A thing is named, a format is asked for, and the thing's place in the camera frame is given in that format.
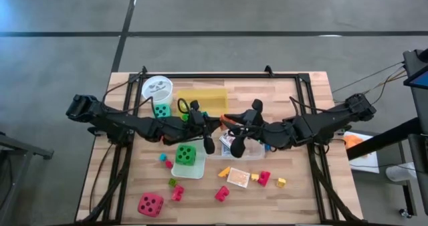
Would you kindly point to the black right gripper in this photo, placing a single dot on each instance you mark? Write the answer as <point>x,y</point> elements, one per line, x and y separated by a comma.
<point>250,127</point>

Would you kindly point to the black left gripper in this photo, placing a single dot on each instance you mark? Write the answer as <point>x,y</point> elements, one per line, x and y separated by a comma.
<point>202,129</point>

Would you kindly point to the teal small cube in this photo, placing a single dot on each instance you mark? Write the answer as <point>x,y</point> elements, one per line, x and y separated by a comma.
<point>205,114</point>

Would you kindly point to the orange stepped block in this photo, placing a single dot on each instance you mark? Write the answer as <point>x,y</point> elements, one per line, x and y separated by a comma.
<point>224,125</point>

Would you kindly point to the green brick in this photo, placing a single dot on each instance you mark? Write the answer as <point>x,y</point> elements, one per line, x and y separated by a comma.
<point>185,117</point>

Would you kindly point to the red and white card deck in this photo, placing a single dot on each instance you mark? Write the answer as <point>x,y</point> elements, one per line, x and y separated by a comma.
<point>228,140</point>

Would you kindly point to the clear plastic bin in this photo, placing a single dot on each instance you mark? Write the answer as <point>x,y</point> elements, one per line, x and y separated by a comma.
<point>254,152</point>

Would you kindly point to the blue-grey block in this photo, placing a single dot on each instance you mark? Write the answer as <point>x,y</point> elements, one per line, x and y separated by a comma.
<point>267,148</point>

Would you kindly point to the green foam die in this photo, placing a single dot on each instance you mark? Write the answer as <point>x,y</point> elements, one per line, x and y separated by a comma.
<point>185,154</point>

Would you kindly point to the blue playing card deck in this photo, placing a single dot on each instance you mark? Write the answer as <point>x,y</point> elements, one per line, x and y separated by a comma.
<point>227,151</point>

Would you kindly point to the white plastic bin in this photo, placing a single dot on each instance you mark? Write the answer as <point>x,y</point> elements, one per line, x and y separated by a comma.
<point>197,170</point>

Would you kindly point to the red comb-shaped brick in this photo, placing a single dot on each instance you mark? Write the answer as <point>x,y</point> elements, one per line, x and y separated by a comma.
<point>264,178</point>

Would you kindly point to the red foam die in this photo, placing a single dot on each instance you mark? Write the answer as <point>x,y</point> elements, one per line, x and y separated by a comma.
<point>150,205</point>

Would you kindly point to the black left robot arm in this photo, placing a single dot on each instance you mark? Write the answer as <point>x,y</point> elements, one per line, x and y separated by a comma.
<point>133,125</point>

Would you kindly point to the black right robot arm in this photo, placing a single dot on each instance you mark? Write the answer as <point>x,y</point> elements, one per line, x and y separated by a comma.
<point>317,122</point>

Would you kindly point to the yellow translucent tray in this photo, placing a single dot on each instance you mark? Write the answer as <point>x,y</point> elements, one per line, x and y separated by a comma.
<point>214,100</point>

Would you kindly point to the teal foam die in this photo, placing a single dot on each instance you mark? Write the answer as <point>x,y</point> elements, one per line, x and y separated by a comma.
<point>162,110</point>

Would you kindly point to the orange-yellow brick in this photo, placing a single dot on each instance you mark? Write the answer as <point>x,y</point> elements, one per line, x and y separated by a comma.
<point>224,172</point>

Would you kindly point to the red small block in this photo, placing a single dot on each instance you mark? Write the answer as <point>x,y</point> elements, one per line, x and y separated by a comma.
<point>168,164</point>

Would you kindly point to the cyan small block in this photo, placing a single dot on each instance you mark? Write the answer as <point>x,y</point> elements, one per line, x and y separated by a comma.
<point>162,157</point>

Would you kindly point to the yellow small brick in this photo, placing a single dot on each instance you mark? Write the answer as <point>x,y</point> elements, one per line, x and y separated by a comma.
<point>255,176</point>

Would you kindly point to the green small cube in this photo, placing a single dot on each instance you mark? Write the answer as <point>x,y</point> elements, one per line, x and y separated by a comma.
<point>172,182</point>

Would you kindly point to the yellow cube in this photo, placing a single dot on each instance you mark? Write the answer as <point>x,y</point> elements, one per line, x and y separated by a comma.
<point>281,183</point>

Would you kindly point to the white bucket with face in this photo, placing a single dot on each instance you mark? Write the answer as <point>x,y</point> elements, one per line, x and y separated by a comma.
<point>156,85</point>

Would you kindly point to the red L-shaped brick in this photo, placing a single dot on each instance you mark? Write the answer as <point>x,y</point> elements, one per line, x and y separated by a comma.
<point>222,194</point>

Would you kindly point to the pink-red two-stud brick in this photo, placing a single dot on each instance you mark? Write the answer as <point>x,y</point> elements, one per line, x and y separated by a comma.
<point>178,193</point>

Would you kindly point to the orange object on paper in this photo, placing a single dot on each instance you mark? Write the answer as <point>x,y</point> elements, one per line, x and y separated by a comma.
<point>352,140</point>

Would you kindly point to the white paper sheet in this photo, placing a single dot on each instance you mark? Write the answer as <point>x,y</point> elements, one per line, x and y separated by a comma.
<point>368,162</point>

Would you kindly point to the black desk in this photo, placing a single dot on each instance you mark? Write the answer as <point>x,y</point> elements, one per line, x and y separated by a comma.
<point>384,139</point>

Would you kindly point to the white rounded object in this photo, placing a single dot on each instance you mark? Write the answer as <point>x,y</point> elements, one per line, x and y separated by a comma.
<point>399,172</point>

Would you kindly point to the monitor with blue screen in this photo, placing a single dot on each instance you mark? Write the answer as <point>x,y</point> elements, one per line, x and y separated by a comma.
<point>419,80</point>

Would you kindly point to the caster wheel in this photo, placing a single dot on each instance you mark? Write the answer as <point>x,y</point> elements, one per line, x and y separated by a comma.
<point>405,213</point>

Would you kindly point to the black side table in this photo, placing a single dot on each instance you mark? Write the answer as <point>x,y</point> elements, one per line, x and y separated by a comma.
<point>20,147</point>

